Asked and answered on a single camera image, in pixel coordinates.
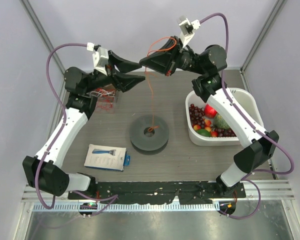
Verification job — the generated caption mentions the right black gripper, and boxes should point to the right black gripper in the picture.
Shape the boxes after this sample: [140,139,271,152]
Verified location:
[139,36,206,78]

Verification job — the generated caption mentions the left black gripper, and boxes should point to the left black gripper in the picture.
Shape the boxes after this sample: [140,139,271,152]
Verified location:
[84,51,145,94]

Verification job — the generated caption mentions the orange thin cable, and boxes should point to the orange thin cable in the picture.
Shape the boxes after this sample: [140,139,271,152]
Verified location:
[144,36,178,134]

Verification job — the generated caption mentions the grey cable spool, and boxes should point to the grey cable spool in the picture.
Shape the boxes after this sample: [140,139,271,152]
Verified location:
[129,115,170,155]

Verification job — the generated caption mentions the white plastic basket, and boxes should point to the white plastic basket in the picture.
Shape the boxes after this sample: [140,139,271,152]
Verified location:
[184,87,265,147]

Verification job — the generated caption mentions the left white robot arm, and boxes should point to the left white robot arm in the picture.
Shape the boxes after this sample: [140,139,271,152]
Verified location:
[22,49,145,200]

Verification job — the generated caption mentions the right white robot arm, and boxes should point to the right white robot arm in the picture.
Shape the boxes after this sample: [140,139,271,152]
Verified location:
[139,36,279,198]

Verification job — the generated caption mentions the red grape bunch left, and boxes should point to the red grape bunch left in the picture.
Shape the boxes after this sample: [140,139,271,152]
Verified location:
[188,103,206,128]

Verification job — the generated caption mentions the red apple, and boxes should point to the red apple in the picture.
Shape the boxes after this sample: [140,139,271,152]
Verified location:
[204,104,218,119]

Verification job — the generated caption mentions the small peach fruits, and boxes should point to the small peach fruits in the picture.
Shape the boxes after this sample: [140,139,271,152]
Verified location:
[192,120,213,132]

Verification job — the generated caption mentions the blue razor package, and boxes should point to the blue razor package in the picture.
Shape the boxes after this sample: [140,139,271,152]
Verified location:
[83,144,131,172]

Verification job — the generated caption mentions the green netted melon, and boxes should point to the green netted melon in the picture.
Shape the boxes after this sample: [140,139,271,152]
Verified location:
[213,113,231,130]

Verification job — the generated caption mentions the green avocado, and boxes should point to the green avocado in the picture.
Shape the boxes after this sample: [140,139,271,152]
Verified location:
[196,129,212,138]

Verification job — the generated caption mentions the clear cable box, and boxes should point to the clear cable box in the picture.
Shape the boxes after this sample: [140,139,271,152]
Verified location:
[88,85,119,114]

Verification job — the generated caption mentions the white cables in box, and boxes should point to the white cables in box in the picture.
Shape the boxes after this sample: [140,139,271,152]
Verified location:
[92,88,117,98]

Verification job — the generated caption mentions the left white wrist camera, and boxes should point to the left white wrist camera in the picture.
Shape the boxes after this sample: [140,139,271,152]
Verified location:
[86,42,109,76]

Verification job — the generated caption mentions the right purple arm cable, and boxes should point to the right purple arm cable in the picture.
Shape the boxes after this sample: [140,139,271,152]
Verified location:
[199,12,296,221]

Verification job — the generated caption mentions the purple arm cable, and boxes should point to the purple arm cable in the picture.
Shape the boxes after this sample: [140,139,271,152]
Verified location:
[199,12,296,221]
[35,42,120,218]

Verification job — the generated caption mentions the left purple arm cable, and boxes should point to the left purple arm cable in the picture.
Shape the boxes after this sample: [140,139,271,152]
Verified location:
[35,42,120,218]

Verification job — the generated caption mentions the white slotted cable duct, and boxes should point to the white slotted cable duct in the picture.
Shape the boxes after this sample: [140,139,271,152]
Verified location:
[32,201,220,212]

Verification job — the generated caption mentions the aluminium frame rail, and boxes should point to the aluminium frame rail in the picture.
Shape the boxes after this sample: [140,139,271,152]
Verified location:
[21,181,296,202]

